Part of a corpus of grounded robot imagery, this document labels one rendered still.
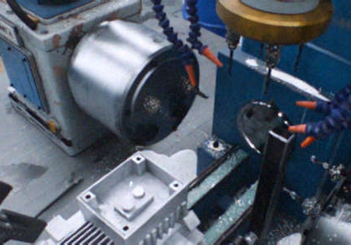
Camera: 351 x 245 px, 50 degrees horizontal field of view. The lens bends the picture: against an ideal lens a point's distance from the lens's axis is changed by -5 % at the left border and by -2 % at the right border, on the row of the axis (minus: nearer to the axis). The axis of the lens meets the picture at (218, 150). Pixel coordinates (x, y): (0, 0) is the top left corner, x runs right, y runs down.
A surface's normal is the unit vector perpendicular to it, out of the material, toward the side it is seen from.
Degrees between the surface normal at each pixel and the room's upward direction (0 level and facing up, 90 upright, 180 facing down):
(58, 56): 90
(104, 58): 39
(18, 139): 0
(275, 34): 90
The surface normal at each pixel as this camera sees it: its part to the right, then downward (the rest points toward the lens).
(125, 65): -0.28, -0.32
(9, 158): 0.07, -0.69
